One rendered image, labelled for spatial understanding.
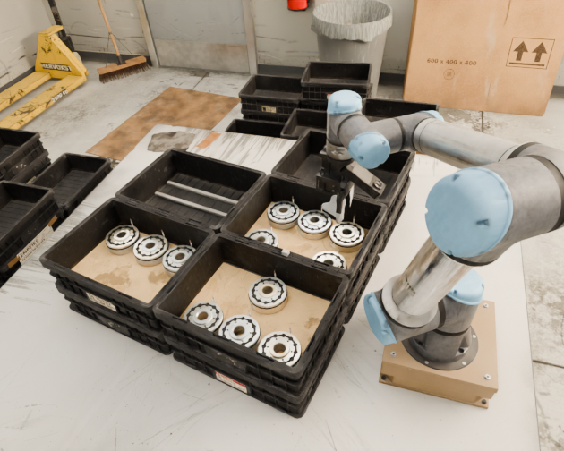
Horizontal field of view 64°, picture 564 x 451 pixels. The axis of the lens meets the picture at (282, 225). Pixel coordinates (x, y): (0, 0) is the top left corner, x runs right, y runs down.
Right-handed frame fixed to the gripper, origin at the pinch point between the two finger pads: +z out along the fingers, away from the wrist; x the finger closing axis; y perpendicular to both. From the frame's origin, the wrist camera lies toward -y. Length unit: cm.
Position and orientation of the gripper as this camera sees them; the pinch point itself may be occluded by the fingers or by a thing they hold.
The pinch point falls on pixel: (345, 213)
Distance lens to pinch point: 126.4
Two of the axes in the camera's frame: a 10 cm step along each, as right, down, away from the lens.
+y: -8.9, -2.9, 3.4
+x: -4.4, 6.5, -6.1
